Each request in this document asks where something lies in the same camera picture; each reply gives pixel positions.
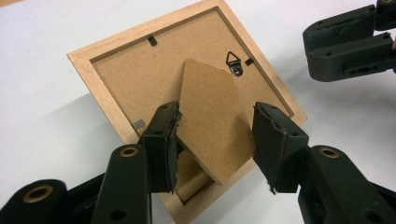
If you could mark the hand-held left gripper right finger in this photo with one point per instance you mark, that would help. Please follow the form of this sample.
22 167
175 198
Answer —
277 149

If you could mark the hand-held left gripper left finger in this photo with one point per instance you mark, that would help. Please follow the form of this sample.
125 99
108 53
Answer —
158 155

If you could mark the wooden picture frame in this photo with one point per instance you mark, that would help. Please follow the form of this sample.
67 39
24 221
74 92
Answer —
140 71

